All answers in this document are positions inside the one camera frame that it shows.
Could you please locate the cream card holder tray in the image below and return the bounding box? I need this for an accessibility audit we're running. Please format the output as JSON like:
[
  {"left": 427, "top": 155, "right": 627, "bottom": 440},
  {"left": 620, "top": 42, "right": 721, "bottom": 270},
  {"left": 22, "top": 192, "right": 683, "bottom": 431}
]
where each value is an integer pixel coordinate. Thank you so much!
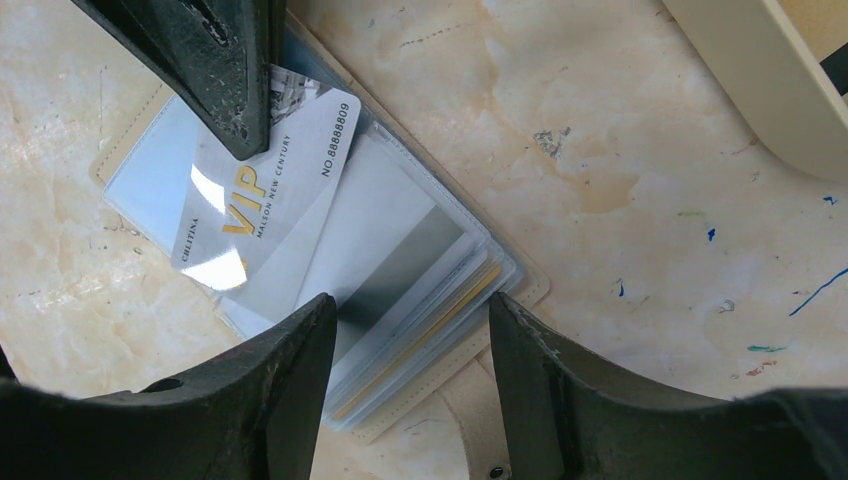
[{"left": 665, "top": 0, "right": 847, "bottom": 183}]

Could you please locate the silver VIP credit card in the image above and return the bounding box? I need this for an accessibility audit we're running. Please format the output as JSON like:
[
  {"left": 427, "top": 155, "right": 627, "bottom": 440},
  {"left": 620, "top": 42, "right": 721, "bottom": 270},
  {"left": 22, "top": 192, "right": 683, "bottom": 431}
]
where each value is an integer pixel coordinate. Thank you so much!
[{"left": 171, "top": 66, "right": 361, "bottom": 292}]

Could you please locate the beige card sleeve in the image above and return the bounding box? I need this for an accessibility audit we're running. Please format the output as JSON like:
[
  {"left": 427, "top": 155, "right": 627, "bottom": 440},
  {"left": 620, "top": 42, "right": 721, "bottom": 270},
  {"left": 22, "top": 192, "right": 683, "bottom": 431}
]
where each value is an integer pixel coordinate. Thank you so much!
[{"left": 95, "top": 17, "right": 546, "bottom": 479}]

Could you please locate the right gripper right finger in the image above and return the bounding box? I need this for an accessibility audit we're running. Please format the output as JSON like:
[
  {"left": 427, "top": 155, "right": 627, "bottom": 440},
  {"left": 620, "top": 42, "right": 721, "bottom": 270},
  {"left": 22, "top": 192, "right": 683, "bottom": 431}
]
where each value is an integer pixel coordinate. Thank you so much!
[{"left": 489, "top": 293, "right": 847, "bottom": 479}]

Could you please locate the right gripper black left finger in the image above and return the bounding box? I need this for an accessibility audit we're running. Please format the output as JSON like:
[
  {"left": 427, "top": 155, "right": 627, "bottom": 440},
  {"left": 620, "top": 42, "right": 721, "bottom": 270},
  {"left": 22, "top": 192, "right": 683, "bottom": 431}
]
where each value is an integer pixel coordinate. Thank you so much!
[{"left": 1, "top": 293, "right": 337, "bottom": 479}]

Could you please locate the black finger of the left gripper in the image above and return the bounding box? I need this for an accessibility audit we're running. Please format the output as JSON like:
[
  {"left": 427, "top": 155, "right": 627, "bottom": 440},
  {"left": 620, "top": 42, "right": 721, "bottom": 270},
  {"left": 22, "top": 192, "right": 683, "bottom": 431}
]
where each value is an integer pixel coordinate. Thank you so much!
[{"left": 75, "top": 0, "right": 287, "bottom": 160}]

